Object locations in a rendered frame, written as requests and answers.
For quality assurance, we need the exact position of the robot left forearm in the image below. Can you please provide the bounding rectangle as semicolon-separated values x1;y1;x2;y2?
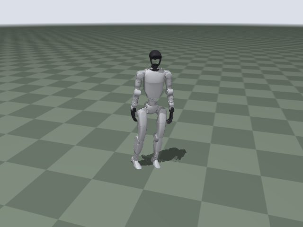
167;94;175;109

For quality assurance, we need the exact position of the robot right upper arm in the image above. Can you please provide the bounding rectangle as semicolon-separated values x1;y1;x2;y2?
134;70;145;96

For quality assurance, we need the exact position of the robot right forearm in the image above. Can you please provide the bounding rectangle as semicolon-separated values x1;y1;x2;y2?
130;90;139;110

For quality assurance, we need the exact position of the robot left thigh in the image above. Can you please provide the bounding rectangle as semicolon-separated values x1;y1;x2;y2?
153;106;167;141

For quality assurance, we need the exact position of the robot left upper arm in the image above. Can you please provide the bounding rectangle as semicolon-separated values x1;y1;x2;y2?
164;70;173;96

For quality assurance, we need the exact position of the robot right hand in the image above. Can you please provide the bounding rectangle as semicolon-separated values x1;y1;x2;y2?
131;108;137;122

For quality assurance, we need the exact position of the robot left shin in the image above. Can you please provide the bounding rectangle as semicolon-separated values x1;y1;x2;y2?
153;138;162;160

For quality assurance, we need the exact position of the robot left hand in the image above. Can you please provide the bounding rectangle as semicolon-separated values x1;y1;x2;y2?
167;107;174;124

